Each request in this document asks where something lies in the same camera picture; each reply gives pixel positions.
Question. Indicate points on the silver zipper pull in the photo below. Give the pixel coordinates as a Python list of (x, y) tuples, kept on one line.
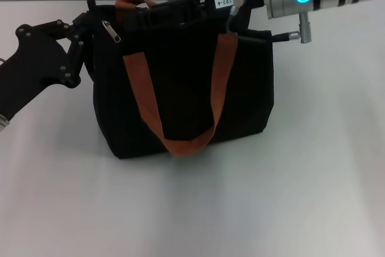
[(112, 32)]

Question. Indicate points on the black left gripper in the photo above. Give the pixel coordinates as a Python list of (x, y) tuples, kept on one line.
[(30, 67)]

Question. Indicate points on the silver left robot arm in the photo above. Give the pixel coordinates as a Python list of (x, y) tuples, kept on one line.
[(3, 123)]

